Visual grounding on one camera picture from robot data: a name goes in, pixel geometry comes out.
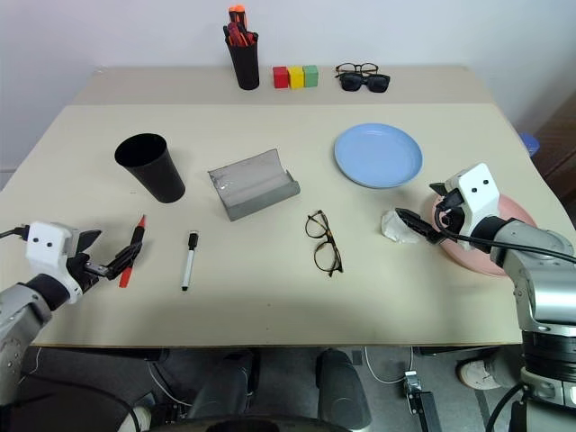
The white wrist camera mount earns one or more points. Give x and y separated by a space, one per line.
477 189
45 245

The red marker pen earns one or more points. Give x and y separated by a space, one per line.
126 275

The yellow wooden block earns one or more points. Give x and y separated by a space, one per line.
296 78

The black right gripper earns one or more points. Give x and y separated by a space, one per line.
452 218

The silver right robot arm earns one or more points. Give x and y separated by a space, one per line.
540 279

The black sunglasses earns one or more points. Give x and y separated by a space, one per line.
353 82

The brown wooden furniture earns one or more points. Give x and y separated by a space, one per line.
560 144

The white marker with black cap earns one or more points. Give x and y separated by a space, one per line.
188 265

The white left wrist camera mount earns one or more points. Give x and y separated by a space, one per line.
45 245

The tortoiseshell eyeglasses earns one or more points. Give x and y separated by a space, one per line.
317 225

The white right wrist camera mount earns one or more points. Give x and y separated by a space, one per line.
477 189

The blue round container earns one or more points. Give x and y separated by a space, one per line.
530 144

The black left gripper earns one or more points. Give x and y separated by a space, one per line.
81 270

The red marker in holder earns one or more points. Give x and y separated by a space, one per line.
235 33

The dark rounded shape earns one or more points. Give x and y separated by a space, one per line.
342 387

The clear lens brown eyeglasses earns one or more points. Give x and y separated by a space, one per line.
357 66

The orange capped marker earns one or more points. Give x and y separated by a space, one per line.
237 13

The black pen holder cup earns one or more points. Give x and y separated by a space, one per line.
245 65

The grey open glasses case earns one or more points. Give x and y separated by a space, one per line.
252 182

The white shoe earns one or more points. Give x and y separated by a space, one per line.
479 373
141 417

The crumpled white tissue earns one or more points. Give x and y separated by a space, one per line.
391 227

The pink plate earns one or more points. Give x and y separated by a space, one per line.
519 213

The empty black cup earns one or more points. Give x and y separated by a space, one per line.
162 180

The green wooden block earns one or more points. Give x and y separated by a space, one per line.
311 76

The blue plate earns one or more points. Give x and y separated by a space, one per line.
378 155

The red wooden block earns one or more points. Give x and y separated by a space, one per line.
281 78

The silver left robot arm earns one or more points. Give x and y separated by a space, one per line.
22 310

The black floor device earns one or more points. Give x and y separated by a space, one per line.
418 398

